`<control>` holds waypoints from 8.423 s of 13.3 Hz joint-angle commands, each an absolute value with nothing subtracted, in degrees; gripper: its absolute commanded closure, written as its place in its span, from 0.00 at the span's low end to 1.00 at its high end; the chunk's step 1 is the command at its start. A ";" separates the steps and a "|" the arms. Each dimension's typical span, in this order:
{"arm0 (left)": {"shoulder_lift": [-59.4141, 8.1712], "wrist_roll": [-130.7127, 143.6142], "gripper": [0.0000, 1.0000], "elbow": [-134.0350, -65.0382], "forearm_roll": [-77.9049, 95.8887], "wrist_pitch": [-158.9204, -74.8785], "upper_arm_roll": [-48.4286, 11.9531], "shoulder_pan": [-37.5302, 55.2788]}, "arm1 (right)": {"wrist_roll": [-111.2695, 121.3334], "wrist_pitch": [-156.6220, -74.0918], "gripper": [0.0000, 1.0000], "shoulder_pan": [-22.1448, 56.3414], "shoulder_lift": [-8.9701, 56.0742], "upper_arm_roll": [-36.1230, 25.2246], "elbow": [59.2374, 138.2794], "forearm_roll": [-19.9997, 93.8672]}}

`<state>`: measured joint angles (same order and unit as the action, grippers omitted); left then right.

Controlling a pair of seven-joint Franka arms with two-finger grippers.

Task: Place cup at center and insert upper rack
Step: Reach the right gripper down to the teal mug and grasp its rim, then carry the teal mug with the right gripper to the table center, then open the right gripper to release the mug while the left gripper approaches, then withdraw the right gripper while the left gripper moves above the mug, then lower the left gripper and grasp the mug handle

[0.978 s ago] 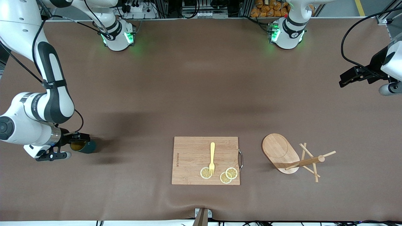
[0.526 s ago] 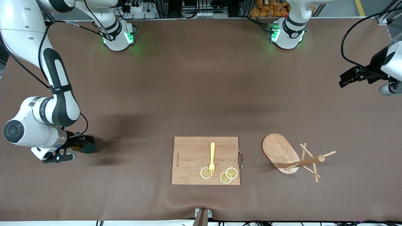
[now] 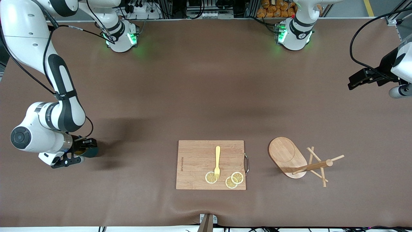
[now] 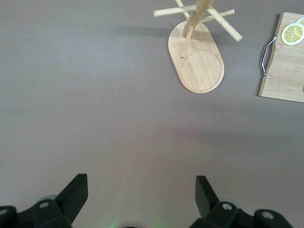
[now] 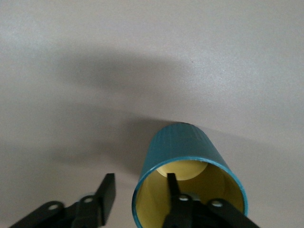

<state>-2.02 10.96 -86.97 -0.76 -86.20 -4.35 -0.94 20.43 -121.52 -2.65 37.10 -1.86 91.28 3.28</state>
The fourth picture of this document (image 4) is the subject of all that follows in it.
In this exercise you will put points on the wooden mug tree rack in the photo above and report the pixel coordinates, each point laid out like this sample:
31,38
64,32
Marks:
202,69

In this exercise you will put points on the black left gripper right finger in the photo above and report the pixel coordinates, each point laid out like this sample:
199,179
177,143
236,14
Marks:
221,213

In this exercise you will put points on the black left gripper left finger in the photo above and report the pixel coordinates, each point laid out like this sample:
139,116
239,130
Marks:
59,211

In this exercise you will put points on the lemon slice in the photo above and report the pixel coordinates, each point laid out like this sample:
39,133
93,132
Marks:
293,33
301,21

